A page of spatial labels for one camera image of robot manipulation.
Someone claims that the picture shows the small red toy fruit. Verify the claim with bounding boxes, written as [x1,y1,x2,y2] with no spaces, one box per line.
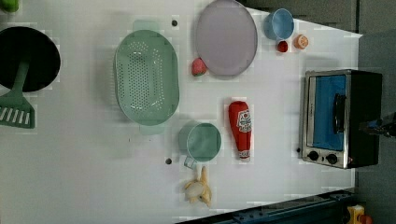
[276,40,289,52]

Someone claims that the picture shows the lilac round plate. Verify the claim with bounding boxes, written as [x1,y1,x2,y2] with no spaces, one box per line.
[195,0,258,76]

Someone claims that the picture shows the red ketchup bottle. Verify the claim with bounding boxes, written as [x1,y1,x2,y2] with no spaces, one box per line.
[228,101,252,162]

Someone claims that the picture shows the green slotted spatula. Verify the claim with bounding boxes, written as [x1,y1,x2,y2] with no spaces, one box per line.
[0,62,35,129]

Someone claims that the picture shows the toy peeled banana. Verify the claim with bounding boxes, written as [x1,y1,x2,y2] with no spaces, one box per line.
[184,166,212,207]

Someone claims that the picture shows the green perforated colander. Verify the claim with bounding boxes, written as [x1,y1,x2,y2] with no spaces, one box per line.
[113,20,179,135]

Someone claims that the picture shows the green mug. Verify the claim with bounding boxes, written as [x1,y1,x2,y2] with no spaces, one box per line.
[178,120,222,169]

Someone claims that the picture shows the toy strawberry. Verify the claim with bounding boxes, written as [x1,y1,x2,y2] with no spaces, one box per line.
[191,58,206,77]

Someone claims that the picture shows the blue cup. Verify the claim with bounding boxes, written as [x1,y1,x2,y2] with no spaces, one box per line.
[263,8,294,40]

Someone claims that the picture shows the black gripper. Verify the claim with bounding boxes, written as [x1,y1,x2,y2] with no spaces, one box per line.
[359,113,396,138]

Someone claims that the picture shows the toy orange slice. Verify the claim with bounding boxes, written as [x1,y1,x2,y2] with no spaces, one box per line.
[293,35,309,49]

